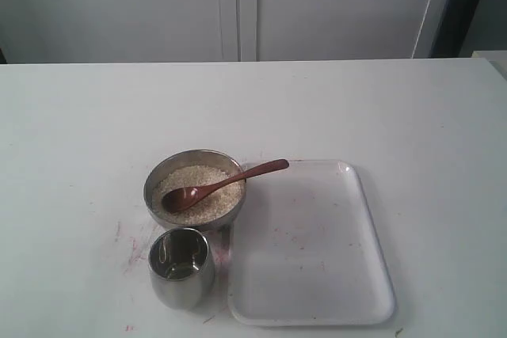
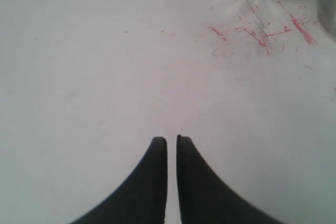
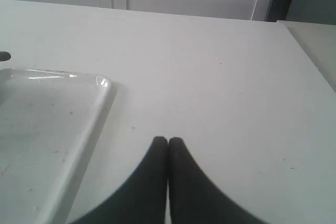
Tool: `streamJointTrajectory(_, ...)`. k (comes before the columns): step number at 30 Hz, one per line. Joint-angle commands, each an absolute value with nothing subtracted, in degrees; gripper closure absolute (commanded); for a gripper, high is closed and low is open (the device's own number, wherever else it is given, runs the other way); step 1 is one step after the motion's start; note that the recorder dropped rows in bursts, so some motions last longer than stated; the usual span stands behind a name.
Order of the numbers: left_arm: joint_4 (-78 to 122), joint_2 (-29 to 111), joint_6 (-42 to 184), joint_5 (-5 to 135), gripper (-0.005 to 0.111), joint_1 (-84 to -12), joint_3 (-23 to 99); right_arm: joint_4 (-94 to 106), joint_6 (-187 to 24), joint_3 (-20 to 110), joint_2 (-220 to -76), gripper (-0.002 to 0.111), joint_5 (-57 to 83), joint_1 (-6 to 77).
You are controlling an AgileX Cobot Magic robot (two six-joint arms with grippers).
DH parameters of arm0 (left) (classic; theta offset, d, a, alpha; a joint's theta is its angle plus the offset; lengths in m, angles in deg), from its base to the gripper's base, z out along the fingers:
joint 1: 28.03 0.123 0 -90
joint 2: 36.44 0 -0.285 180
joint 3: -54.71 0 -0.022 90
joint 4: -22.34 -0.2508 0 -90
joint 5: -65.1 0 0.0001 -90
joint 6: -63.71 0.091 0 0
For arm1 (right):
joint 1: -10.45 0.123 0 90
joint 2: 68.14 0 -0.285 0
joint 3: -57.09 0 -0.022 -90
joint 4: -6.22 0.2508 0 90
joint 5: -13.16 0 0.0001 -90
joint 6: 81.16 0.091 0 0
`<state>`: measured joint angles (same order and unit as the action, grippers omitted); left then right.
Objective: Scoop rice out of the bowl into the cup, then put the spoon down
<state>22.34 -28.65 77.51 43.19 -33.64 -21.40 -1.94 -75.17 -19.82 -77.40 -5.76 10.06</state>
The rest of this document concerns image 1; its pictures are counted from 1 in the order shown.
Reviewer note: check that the white cabinet behind table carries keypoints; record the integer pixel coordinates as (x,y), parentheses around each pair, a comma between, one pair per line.
(129,31)

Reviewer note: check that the white plastic tray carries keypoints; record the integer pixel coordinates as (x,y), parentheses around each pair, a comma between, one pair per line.
(304,251)

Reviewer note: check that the brown wooden spoon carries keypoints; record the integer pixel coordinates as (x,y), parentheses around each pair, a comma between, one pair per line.
(181,199)

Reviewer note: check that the steel bowl of rice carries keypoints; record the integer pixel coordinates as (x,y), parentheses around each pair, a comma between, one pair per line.
(196,167)

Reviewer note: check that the small steel cup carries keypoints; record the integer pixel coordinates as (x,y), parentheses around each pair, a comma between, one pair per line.
(182,268)

